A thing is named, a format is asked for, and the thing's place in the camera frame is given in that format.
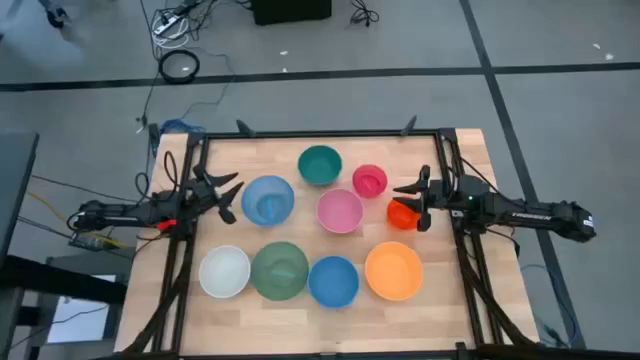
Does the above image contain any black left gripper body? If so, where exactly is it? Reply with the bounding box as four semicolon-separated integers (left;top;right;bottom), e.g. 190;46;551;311
182;169;224;224

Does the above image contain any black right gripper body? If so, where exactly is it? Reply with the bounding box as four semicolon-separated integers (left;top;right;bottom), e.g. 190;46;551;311
427;177;464;214

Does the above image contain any large light blue bowl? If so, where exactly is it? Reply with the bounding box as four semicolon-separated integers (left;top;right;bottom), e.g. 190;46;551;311
240;174;296;229

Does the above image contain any orange bowl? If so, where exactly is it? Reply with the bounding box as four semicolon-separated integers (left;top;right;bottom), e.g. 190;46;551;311
364;241;425;303

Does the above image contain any pink bowl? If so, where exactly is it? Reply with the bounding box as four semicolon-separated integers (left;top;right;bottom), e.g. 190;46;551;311
316;187;365;235

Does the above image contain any small orange-red bowl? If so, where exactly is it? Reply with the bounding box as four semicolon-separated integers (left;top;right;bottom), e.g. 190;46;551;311
386;198;422;232

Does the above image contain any small magenta bowl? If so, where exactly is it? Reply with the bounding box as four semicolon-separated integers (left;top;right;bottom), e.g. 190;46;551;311
351;163;389;200

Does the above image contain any white bowl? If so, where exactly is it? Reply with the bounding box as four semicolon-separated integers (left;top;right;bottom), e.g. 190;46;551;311
198;244;252;300

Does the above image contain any large green bowl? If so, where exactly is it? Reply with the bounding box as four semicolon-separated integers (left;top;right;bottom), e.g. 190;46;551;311
249;241;311;303

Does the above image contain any teal bowl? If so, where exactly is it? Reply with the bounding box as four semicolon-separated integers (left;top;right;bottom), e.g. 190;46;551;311
297;144;344;187

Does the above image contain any small electronics box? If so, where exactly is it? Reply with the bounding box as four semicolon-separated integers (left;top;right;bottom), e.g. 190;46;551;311
68;232;110;252

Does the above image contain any white flat panel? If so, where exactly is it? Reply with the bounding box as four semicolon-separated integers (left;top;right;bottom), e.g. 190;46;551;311
47;273;119;345

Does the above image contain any white power strip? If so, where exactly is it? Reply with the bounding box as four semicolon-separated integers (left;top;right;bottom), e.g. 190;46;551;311
152;14;182;36

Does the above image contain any black side table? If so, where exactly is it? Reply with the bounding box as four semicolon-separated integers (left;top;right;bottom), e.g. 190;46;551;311
0;254;129;360

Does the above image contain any black box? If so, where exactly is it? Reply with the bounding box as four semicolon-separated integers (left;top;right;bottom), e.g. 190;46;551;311
249;0;334;26

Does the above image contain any black desk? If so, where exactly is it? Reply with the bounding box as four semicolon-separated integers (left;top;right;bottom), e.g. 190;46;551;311
0;130;40;261

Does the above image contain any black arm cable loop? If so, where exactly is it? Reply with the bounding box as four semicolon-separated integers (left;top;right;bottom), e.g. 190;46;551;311
133;149;182;201

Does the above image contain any blue cable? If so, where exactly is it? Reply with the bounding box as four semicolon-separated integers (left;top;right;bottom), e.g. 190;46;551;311
519;263;580;350
158;118;207;136

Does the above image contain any yellow cable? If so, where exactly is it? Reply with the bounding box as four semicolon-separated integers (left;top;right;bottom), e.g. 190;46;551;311
27;191;129;250

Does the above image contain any long black floor cable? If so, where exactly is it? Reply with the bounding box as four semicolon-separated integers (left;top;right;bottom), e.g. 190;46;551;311
135;0;161;135

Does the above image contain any black aluminium frame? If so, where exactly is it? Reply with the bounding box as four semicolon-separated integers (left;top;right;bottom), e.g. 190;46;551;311
119;114;544;360

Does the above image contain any white coiled cable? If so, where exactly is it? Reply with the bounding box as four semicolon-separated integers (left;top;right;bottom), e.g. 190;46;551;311
151;27;192;50

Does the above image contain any black cable bundle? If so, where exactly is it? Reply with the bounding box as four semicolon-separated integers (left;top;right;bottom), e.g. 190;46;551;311
348;0;381;27

